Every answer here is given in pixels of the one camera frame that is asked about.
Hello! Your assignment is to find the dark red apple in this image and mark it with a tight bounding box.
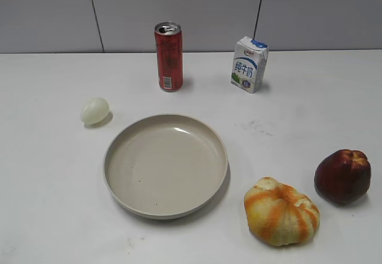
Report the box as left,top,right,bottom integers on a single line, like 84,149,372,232
314,149,371,206

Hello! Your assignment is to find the beige round plate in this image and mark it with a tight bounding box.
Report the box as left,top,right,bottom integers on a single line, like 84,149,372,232
103,114,230,220

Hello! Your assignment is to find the white milk carton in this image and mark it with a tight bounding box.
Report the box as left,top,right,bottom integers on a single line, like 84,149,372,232
231,36,269,94

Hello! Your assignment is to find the red soda can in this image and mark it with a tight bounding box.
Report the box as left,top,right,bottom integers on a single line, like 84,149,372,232
154,22,183,91

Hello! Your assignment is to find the white egg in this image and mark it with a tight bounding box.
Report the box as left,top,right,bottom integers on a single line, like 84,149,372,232
80,97,110,125

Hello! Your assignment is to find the peeled orange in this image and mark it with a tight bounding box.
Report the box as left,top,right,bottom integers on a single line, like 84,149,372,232
244,177,320,246

